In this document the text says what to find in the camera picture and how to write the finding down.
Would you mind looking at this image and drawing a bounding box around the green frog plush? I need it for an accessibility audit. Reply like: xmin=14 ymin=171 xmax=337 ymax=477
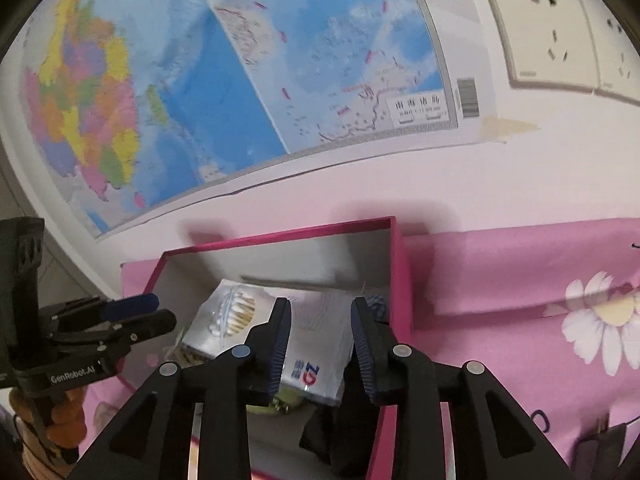
xmin=247 ymin=390 xmax=306 ymax=417

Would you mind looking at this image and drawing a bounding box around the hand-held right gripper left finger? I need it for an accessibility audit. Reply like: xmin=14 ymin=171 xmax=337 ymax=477
xmin=75 ymin=297 xmax=293 ymax=480

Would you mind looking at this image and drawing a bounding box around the white plastic packet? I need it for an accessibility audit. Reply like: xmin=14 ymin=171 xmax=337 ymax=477
xmin=277 ymin=292 xmax=361 ymax=407

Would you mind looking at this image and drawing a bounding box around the pink cardboard box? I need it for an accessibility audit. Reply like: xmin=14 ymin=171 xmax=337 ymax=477
xmin=120 ymin=216 xmax=451 ymax=480

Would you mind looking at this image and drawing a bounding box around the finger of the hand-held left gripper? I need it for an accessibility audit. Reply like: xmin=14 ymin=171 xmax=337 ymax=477
xmin=107 ymin=309 xmax=177 ymax=356
xmin=102 ymin=294 xmax=161 ymax=322

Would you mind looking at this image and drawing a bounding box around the pink floral tablecloth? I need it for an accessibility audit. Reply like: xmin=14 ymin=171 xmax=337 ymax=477
xmin=80 ymin=217 xmax=640 ymax=480

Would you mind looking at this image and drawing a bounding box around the beige tape piece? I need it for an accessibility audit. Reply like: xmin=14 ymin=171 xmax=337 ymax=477
xmin=480 ymin=116 xmax=542 ymax=143

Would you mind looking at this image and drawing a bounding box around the cotton swab pack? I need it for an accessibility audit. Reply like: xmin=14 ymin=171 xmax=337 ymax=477
xmin=181 ymin=279 xmax=301 ymax=361

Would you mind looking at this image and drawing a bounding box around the person's left hand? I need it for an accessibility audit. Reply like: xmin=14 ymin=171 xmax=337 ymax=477
xmin=9 ymin=387 xmax=88 ymax=466

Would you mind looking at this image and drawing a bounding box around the colourful wall map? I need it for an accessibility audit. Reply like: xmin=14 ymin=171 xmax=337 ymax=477
xmin=22 ymin=0 xmax=483 ymax=238

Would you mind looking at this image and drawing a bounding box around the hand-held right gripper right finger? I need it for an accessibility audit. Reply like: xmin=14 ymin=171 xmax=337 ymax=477
xmin=350 ymin=296 xmax=576 ymax=480

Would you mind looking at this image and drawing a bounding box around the black cloth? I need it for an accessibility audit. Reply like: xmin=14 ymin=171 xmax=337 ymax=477
xmin=299 ymin=400 xmax=386 ymax=478

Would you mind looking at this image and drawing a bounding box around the white wall socket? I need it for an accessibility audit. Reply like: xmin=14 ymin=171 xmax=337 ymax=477
xmin=577 ymin=0 xmax=640 ymax=106
xmin=476 ymin=0 xmax=601 ymax=93

